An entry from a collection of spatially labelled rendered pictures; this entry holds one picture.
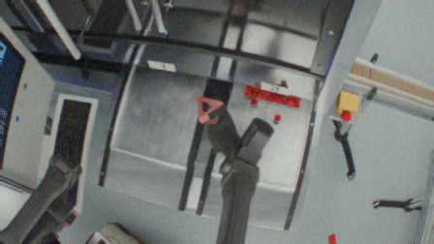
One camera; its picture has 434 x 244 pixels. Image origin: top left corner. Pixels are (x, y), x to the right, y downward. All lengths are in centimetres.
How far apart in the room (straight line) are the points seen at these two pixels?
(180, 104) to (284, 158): 36
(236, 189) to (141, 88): 70
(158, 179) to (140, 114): 22
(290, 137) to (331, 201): 96
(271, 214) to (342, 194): 100
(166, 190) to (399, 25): 195
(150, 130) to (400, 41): 181
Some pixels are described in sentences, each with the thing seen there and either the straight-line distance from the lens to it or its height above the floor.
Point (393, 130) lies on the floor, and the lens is 269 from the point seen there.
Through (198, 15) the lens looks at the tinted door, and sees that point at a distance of 118.
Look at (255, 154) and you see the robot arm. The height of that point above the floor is 130.
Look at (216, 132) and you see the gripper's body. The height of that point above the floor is 124.
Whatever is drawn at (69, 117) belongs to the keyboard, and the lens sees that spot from 181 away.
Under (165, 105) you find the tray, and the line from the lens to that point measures 166.
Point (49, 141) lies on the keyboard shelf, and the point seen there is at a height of 80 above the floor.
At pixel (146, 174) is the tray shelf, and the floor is 88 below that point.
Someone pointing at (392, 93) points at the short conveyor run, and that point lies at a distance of 171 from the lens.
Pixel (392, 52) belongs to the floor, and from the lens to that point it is 287.
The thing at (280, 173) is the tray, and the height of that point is 88.
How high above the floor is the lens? 245
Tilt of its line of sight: 75 degrees down
